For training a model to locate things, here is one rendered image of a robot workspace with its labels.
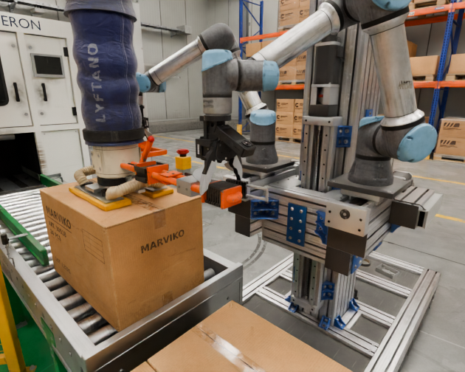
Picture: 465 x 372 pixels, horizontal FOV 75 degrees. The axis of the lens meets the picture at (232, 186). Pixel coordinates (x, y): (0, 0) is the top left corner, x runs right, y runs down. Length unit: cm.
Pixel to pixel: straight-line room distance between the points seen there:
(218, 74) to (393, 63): 48
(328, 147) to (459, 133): 650
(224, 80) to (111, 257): 65
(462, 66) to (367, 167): 673
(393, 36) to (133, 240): 97
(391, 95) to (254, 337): 88
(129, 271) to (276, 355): 55
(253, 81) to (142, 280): 77
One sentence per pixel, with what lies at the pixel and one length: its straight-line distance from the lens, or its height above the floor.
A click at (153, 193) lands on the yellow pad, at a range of 122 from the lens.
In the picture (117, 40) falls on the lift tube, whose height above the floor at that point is 151.
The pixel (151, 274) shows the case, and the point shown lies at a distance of 118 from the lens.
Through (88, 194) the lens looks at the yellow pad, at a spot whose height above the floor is 97.
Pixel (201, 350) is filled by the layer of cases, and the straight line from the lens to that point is 112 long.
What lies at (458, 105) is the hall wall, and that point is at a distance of 909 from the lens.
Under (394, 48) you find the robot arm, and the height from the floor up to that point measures 146.
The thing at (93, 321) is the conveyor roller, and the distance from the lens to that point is 132.
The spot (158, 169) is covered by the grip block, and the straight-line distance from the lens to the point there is 106.
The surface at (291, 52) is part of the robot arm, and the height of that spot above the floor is 146.
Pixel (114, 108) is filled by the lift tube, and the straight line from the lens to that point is 119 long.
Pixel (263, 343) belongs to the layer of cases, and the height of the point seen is 54.
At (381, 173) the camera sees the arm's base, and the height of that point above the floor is 108.
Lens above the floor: 134
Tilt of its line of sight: 17 degrees down
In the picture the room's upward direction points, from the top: straight up
